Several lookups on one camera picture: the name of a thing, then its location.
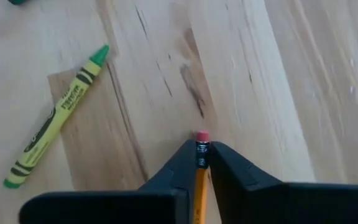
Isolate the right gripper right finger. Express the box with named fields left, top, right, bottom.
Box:
left=209, top=141, right=358, bottom=224

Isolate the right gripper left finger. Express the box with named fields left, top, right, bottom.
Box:
left=19, top=139, right=198, bottom=224

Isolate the orange pencil pink eraser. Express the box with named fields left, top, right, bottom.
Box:
left=193, top=129, right=211, bottom=224

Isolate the green crayon yellow label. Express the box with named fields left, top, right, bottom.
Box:
left=2, top=44, right=111, bottom=190

